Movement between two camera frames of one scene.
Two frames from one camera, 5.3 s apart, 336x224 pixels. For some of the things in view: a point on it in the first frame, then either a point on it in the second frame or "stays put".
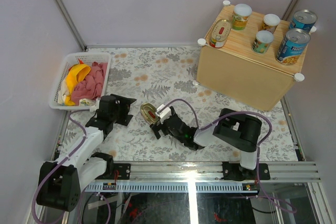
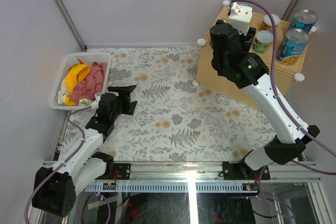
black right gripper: [157, 127] → [245, 40]
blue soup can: [292, 46] stays put
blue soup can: [303, 19] stays put
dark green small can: [263, 39] stays put
